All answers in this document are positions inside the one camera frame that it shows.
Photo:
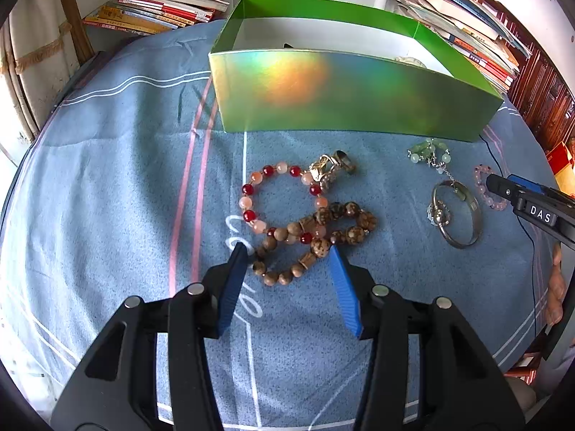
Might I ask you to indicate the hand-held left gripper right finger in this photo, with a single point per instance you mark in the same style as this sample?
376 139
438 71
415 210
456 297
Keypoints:
343 287

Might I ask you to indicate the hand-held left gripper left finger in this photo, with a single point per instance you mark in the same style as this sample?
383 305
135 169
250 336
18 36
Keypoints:
231 287

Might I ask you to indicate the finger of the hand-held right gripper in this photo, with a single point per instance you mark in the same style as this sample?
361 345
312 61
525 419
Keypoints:
532 185
501 184

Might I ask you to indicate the silver bangle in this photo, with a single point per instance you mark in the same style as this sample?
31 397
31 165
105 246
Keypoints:
477 210

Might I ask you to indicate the silver crystal pendant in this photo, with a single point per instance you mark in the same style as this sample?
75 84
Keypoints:
435 215

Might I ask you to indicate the green jade bead ornament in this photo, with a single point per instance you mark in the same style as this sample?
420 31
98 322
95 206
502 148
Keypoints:
415 158

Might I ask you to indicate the gold charm ornament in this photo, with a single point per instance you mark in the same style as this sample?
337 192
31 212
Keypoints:
321 166

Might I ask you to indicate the shiny green cardboard box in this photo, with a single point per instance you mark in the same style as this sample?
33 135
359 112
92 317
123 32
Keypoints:
314 94

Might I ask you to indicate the person's right hand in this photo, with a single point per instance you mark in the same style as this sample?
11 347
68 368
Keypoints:
556 287

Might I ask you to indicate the red cardboard box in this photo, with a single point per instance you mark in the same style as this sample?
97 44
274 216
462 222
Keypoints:
561 159

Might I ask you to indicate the dark wooden cabinet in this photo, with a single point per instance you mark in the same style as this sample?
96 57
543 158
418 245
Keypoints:
552 94

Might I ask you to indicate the brown wooden stool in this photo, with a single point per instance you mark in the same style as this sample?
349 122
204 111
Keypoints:
523 363

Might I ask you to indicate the white and silver ornament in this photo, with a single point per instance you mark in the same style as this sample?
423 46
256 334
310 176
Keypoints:
409 61

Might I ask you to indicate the blue striped bedsheet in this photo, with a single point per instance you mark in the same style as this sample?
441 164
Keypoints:
112 188

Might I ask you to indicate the pile of books and papers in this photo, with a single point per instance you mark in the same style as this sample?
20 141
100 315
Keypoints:
467 22

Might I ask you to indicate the stack of red-spined books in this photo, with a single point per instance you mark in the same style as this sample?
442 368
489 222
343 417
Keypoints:
157 9

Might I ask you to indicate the wooden rattan chair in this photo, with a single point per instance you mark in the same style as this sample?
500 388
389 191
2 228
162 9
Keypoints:
72 9

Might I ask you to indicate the cream fringed cloth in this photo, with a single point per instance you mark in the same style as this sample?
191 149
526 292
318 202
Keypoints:
36 22

